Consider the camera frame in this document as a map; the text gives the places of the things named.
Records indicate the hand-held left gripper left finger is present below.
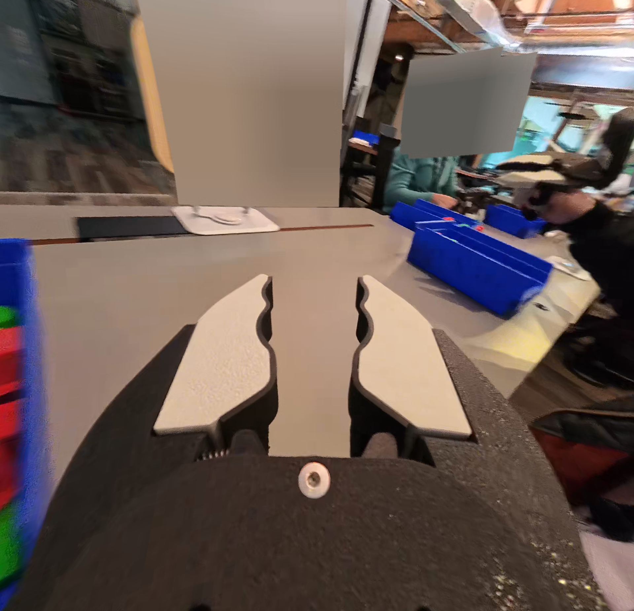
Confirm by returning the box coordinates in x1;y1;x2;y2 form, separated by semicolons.
153;273;279;437

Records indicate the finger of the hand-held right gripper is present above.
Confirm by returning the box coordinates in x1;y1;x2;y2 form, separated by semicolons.
498;171;572;191
495;152;557;175

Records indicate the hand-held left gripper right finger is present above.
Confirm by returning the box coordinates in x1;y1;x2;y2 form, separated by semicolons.
348;273;474;441

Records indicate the blue storage bin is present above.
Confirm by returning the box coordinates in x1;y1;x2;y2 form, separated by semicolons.
389;199;488;232
407;220;553;320
0;237;50;590
484;204;547;239

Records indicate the pile of mega blocks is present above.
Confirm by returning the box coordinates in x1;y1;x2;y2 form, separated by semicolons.
0;302;26;584

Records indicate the person's right hand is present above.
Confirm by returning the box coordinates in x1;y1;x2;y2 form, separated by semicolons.
542;189;598;228

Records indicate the dark tablet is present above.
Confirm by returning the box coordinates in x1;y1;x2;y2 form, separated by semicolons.
77;215;201;243

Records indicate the instruction sheet board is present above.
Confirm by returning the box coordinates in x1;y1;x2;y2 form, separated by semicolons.
129;15;178;177

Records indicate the person's white garment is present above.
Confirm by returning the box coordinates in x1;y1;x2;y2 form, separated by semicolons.
578;525;634;611

